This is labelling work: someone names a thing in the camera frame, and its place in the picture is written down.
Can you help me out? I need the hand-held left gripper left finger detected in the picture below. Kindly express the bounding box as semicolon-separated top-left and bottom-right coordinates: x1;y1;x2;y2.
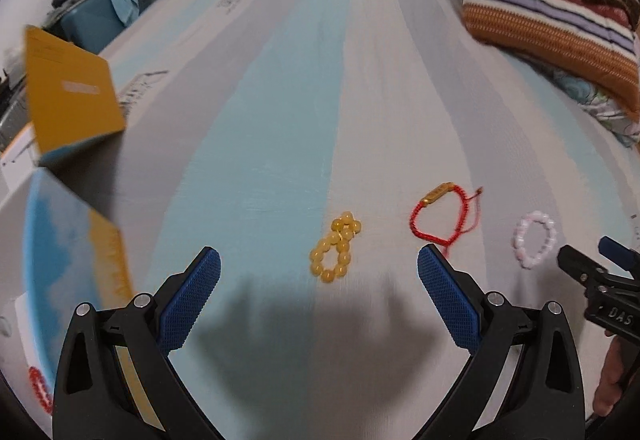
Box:
52;247;222;440

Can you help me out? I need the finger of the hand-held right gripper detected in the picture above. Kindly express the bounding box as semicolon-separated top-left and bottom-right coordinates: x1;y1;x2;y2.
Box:
598;236;640;278
557;244;610;301

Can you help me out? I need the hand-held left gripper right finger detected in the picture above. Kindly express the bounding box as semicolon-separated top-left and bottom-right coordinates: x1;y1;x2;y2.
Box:
416;244;587;440

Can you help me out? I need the pink bead bracelet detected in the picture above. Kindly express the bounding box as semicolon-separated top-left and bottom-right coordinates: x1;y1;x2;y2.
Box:
511;210;558;269

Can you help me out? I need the red string gold bar bracelet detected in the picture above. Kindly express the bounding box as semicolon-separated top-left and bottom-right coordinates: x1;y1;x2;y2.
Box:
410;182;485;258

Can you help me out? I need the yellow bead bracelet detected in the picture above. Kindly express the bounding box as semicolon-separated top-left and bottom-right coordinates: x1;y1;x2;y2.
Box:
309;211;362;283

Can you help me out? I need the red bead bracelet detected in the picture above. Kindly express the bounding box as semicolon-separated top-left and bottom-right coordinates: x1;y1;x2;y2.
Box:
27;366;54;416

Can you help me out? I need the blue and yellow cardboard box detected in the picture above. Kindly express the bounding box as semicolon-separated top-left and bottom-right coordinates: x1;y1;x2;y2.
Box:
0;24;166;427

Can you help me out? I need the person's right hand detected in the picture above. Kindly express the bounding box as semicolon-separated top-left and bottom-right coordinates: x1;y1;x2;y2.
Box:
592;335;627;417

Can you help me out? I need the floral cloth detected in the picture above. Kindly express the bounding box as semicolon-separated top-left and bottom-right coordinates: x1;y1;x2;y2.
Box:
549;68;640;149

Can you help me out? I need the striped folded blanket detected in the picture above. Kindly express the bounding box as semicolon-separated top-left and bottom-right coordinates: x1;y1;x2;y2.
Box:
457;0;640;113

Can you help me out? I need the blue suitcase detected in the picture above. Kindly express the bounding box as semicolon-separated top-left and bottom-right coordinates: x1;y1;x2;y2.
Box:
42;0;152;55

